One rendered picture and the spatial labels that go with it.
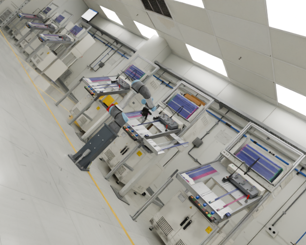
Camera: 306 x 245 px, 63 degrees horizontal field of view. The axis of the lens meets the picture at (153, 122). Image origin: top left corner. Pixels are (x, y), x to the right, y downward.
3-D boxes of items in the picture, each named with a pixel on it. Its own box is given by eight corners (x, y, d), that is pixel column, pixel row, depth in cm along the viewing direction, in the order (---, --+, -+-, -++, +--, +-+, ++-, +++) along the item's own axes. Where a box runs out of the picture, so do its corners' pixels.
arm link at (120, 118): (119, 125, 286) (127, 116, 287) (112, 117, 292) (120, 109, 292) (123, 128, 297) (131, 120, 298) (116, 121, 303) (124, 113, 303)
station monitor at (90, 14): (87, 22, 692) (98, 11, 695) (79, 17, 731) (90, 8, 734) (90, 26, 703) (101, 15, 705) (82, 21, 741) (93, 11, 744)
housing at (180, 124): (177, 132, 380) (179, 124, 373) (159, 116, 413) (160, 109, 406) (181, 131, 385) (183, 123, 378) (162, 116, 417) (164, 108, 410)
